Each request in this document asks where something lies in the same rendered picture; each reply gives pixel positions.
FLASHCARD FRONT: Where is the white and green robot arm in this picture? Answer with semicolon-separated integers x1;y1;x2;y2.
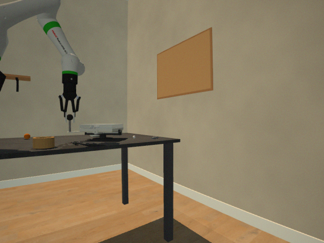
0;0;85;85

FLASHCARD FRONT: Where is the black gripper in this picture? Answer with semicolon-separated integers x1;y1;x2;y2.
59;83;81;123

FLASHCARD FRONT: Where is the orange tape roll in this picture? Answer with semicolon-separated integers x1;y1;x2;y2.
33;137;55;149

